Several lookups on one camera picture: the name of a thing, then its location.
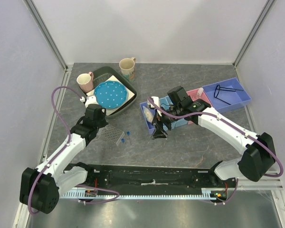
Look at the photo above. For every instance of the pink and cream mug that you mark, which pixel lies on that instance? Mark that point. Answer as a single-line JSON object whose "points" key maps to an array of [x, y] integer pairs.
{"points": [[85, 82]]}

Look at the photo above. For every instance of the clear test tube rack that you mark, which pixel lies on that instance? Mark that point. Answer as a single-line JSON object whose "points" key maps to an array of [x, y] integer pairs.
{"points": [[112, 134]]}

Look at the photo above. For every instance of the pink bin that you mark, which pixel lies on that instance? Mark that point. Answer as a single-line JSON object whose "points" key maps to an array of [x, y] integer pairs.
{"points": [[202, 95]]}

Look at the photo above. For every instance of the light blue bin right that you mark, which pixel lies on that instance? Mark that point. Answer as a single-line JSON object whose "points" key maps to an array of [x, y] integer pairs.
{"points": [[180, 122]]}

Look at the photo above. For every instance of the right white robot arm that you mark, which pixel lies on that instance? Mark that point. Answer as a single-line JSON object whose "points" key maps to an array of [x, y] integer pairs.
{"points": [[257, 150]]}

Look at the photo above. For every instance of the black wire ring stand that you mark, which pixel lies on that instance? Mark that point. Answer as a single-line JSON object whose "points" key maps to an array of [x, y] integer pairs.
{"points": [[220, 90]]}

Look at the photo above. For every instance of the beige mug with pattern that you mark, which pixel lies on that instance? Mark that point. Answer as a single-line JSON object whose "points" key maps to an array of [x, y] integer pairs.
{"points": [[127, 67]]}

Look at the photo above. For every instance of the purple large bin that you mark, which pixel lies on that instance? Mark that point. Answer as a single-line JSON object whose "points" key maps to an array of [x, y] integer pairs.
{"points": [[237, 100]]}

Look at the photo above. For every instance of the clear flask white stopper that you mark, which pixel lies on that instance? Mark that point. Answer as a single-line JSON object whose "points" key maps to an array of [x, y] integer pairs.
{"points": [[198, 93]]}

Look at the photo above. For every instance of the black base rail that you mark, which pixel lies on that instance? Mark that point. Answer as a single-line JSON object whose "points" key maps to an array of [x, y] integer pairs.
{"points": [[134, 180]]}

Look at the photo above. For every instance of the dark green tray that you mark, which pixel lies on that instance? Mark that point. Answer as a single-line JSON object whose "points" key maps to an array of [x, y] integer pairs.
{"points": [[101, 75]]}

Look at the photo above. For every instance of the light blue bin left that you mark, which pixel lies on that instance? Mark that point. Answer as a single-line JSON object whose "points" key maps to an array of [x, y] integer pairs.
{"points": [[165, 103]]}

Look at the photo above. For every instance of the light blue bin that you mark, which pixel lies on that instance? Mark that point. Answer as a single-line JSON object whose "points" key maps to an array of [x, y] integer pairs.
{"points": [[180, 122], [165, 103]]}

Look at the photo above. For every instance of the purple narrow bin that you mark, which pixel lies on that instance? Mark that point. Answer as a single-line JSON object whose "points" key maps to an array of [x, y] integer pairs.
{"points": [[150, 127]]}

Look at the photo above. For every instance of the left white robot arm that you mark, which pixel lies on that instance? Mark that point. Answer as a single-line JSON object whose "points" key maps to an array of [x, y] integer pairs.
{"points": [[41, 187]]}

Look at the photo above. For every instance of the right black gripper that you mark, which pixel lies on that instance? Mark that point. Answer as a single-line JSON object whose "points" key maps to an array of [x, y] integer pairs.
{"points": [[159, 133]]}

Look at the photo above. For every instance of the blue dotted plate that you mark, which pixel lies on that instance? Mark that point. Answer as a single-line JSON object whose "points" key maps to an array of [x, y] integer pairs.
{"points": [[110, 94]]}

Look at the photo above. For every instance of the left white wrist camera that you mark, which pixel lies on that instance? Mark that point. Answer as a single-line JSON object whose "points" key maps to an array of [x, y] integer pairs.
{"points": [[90, 100]]}

